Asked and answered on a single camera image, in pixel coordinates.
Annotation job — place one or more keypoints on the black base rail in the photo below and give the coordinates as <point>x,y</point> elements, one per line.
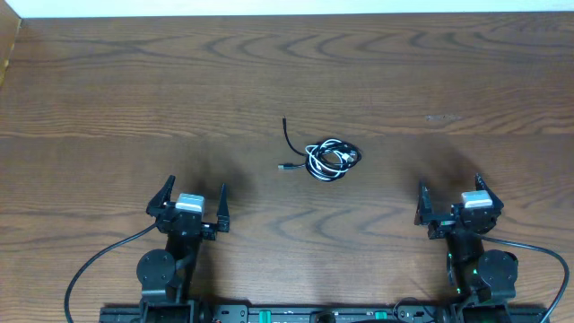
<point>410,311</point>

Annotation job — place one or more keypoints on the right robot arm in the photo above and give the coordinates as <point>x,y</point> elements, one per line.
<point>485,279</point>

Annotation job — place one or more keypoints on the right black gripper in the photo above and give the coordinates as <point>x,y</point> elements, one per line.
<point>425,213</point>

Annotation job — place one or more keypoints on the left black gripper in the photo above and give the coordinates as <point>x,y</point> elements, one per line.
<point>211,233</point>

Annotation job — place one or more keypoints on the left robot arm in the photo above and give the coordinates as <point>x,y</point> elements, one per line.
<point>166,274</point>

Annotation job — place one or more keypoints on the cardboard piece at edge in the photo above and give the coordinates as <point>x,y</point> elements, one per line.
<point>10,24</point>

